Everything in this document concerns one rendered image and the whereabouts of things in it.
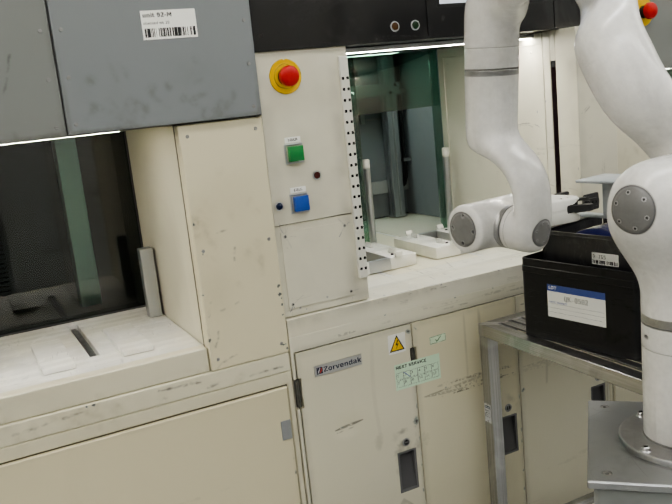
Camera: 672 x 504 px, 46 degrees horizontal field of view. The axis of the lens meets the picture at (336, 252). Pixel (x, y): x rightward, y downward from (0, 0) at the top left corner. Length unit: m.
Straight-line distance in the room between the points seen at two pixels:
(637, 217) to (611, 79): 0.21
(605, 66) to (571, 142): 0.79
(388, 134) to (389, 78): 0.43
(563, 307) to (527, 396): 0.42
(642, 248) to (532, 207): 0.27
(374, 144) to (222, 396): 1.33
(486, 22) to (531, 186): 0.27
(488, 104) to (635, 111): 0.27
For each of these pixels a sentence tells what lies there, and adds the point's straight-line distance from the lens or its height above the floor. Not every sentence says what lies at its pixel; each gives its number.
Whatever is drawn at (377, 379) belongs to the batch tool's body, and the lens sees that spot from 1.74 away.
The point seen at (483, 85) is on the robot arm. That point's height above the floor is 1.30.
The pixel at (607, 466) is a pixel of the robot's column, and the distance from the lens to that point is 1.21.
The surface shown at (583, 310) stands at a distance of 1.63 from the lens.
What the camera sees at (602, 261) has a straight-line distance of 1.62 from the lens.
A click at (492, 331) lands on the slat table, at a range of 1.80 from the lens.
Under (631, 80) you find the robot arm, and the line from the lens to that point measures 1.17.
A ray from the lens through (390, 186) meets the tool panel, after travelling 2.69.
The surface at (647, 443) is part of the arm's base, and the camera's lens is 1.25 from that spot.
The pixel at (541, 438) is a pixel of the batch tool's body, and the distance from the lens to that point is 2.09.
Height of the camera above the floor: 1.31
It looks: 12 degrees down
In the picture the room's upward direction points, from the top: 6 degrees counter-clockwise
